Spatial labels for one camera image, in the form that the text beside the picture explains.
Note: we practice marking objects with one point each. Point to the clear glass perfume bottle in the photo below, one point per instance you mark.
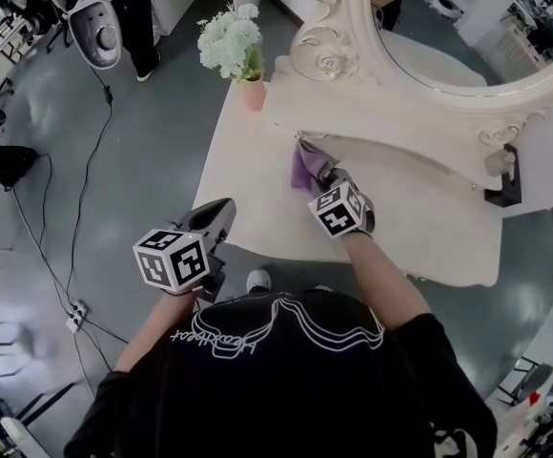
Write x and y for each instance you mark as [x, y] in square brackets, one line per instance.
[496, 162]

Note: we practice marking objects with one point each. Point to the white dressing table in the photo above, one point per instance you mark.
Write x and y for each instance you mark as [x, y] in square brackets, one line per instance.
[238, 184]

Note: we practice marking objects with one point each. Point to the person's left shoe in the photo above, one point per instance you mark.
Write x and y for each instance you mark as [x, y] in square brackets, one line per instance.
[258, 280]

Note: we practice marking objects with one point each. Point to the black power adapter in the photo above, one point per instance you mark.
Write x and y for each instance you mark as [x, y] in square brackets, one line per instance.
[108, 94]

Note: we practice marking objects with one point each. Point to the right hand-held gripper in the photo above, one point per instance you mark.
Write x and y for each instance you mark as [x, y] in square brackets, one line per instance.
[338, 210]

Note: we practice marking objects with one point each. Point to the person's right shoe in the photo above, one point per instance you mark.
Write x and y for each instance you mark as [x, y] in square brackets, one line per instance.
[324, 288]

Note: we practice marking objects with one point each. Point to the white artificial flower bouquet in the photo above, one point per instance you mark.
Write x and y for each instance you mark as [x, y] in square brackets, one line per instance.
[231, 41]

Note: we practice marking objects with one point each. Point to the person's black printed t-shirt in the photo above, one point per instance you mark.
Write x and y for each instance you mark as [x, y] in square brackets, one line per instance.
[281, 389]

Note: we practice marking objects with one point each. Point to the person's left forearm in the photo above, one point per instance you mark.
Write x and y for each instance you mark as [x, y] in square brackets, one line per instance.
[155, 332]

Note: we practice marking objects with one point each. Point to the pink vase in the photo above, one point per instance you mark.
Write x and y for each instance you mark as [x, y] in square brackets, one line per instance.
[253, 94]

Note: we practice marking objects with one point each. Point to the person's shoe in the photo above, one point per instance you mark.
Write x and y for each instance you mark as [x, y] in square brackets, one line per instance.
[324, 288]
[258, 280]

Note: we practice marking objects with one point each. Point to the grey chair black frame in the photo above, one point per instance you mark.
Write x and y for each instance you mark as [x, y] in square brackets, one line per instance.
[529, 380]

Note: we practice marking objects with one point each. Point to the white power strip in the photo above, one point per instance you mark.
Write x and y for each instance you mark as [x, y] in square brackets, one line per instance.
[76, 317]

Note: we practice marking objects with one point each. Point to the oval mirror ornate white frame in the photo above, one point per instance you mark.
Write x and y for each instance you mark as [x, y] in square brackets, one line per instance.
[314, 108]

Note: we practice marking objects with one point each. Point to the person's right forearm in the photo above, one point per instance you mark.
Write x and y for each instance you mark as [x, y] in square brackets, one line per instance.
[386, 284]

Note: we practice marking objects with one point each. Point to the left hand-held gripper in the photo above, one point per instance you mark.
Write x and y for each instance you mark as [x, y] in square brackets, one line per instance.
[171, 260]

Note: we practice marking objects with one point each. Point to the purple cloth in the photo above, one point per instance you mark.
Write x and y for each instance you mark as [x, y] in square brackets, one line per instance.
[302, 170]

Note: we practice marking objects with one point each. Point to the black tissue box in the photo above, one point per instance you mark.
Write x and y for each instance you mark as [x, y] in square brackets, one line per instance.
[505, 198]

